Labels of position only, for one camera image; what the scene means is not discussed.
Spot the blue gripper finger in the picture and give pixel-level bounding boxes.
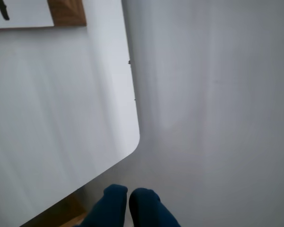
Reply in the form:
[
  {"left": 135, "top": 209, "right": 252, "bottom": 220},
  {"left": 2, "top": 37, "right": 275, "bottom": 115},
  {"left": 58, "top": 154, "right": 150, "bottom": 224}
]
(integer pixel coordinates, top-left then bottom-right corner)
[
  {"left": 81, "top": 184, "right": 128, "bottom": 227},
  {"left": 129, "top": 188, "right": 180, "bottom": 227}
]

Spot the wooden chess board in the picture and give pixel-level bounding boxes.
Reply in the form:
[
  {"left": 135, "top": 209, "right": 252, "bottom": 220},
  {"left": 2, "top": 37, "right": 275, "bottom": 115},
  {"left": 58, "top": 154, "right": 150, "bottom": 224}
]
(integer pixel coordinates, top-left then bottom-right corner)
[{"left": 0, "top": 0, "right": 87, "bottom": 29}]

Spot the white paper letter strip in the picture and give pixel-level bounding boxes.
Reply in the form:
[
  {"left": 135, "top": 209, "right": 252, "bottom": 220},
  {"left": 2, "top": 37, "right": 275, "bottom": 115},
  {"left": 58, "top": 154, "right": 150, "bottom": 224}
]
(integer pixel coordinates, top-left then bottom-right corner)
[{"left": 0, "top": 0, "right": 55, "bottom": 28}]

